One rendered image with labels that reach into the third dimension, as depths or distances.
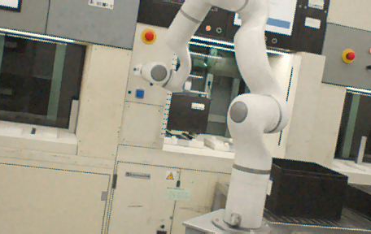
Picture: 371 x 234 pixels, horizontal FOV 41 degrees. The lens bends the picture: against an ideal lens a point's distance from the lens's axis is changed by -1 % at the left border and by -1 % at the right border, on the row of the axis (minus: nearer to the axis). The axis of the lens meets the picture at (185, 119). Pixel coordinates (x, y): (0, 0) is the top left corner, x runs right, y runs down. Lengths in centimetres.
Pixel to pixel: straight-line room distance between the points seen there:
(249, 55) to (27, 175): 110
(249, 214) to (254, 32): 57
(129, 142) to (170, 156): 19
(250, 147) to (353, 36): 116
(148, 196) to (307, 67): 93
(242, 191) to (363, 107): 170
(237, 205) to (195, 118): 96
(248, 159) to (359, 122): 167
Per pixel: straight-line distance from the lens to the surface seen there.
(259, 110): 149
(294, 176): 187
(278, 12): 237
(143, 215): 229
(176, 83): 189
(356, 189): 221
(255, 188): 156
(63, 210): 224
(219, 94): 322
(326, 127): 251
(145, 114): 220
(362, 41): 257
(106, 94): 216
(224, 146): 252
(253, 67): 158
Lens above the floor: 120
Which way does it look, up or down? 5 degrees down
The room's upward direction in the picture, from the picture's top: 9 degrees clockwise
